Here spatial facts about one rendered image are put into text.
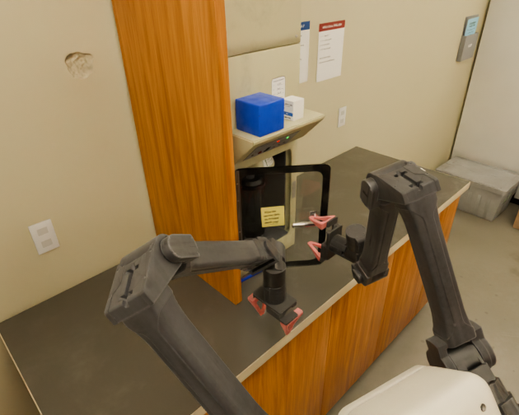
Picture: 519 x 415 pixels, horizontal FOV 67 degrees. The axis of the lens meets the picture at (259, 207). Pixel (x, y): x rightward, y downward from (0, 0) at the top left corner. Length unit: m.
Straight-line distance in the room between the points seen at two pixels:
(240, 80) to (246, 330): 0.76
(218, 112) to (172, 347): 0.63
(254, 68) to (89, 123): 0.58
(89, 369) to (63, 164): 0.64
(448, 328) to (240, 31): 0.86
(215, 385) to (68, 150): 1.01
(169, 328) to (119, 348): 0.78
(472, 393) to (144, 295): 0.48
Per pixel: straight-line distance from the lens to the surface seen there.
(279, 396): 1.58
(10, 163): 1.39
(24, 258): 1.52
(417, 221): 0.77
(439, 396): 0.68
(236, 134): 1.14
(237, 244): 0.83
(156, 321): 0.56
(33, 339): 1.47
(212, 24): 0.99
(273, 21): 1.23
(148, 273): 0.55
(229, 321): 1.33
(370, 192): 0.80
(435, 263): 0.80
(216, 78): 1.01
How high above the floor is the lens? 1.91
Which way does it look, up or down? 31 degrees down
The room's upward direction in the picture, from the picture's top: 1 degrees counter-clockwise
